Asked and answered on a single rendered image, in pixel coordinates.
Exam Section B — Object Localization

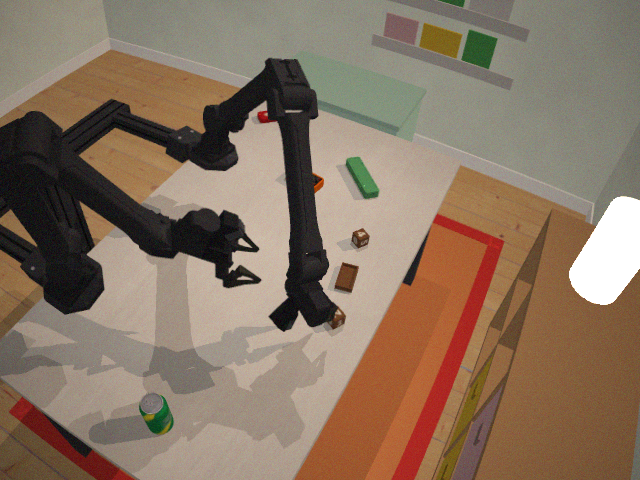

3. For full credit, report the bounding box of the brown wooden tray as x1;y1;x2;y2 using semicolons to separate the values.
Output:
335;262;359;293

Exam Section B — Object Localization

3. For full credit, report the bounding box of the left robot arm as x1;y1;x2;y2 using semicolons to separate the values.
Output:
192;58;330;332

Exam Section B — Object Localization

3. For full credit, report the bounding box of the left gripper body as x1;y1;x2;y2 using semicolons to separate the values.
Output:
323;292;334;314

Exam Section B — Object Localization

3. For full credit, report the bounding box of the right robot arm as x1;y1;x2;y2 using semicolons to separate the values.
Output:
0;111;245;308

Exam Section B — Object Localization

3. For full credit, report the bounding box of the green soda can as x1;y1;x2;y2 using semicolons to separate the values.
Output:
139;392;174;435

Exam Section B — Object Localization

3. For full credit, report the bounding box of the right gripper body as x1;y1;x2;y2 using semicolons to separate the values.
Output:
196;238;238;288

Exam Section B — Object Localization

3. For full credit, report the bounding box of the brown wooden number cube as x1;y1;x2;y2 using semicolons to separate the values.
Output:
351;228;370;248
327;307;346;329

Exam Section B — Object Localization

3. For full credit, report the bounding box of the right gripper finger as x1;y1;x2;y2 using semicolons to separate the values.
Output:
226;265;262;288
237;233;259;253

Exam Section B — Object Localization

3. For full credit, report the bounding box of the green rectangular block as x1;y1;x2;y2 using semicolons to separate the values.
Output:
346;157;379;199

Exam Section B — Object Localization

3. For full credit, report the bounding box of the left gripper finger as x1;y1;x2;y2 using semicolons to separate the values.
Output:
324;302;338;323

